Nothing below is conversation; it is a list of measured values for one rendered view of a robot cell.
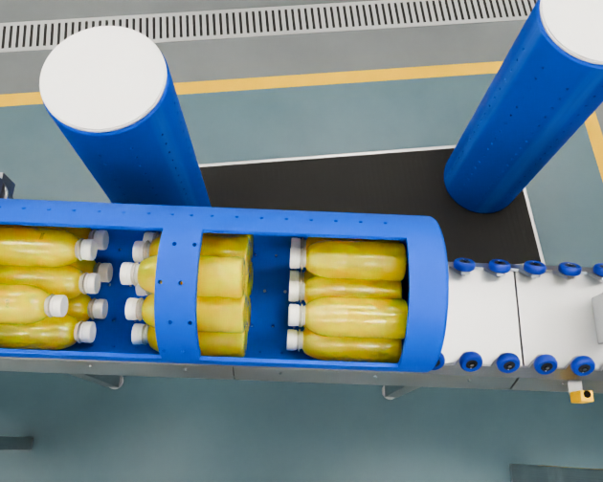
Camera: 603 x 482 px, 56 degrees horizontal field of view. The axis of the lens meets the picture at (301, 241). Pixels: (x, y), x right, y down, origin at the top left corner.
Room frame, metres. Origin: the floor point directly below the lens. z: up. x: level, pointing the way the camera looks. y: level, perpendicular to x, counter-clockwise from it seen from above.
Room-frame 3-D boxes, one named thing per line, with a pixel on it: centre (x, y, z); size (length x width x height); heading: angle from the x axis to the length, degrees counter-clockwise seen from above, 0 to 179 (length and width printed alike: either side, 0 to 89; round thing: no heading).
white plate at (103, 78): (0.75, 0.46, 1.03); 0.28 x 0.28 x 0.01
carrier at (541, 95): (1.02, -0.66, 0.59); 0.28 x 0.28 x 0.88
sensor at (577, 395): (0.17, -0.59, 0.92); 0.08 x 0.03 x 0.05; 2
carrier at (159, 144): (0.75, 0.46, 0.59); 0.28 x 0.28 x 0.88
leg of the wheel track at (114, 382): (0.19, 0.63, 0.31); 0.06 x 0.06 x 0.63; 2
